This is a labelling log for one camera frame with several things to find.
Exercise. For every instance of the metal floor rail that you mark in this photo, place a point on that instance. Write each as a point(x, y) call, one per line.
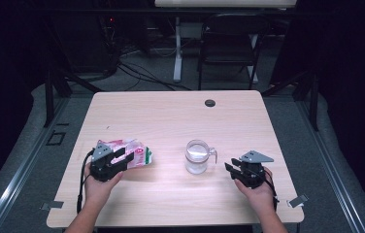
point(15, 181)
point(332, 174)

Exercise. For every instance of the grey box under desk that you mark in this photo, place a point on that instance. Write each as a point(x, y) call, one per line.
point(191, 30)

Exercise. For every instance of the white desk top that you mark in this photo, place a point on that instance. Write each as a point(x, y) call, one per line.
point(225, 3)

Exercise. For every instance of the grey tape piece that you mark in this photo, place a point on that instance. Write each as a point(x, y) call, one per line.
point(298, 201)
point(52, 205)

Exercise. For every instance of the person's left hand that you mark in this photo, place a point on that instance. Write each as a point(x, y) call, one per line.
point(99, 191)

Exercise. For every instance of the black folding chair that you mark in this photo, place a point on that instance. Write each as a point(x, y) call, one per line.
point(229, 42)

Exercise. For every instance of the pink and white plastic bag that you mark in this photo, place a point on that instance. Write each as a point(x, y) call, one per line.
point(139, 152)

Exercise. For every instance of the round table grommet hole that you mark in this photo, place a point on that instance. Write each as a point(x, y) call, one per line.
point(210, 103)

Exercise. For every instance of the person's right hand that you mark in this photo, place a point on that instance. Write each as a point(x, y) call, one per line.
point(259, 195)

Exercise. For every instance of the white desk leg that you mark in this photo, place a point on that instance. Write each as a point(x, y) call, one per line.
point(178, 55)
point(254, 61)

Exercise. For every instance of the black metal stand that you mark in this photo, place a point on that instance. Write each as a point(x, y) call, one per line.
point(314, 103)
point(49, 97)

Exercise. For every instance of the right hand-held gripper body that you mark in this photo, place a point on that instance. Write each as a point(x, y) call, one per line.
point(251, 174)

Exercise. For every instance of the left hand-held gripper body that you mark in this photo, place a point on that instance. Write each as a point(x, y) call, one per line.
point(101, 168)

